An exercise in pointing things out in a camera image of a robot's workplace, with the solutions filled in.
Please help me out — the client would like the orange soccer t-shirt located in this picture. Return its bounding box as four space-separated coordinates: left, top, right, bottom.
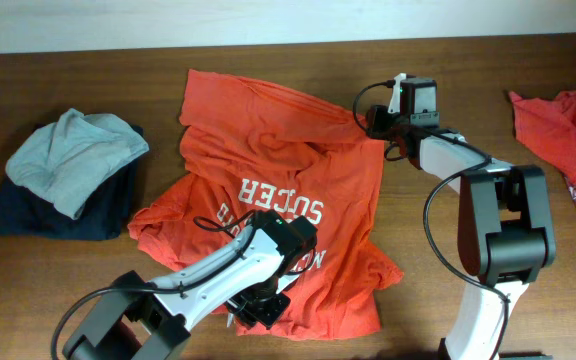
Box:
128 70 403 340

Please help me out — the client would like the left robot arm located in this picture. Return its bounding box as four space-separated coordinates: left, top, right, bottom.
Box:
50 210 317 360

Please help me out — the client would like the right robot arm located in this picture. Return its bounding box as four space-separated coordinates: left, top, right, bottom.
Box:
355 73 556 360

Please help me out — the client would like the light grey folded shirt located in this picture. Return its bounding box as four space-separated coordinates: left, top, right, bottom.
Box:
5 108 149 220

